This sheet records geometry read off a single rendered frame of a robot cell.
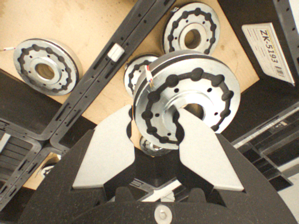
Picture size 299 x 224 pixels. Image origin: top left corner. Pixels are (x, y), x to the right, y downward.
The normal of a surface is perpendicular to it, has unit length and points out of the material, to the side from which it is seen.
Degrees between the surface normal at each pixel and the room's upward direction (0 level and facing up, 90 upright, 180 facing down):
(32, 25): 0
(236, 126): 90
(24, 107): 90
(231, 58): 0
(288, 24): 0
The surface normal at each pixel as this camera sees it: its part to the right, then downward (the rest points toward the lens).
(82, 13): 0.08, 0.53
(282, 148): -0.76, -0.51
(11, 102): 0.69, -0.64
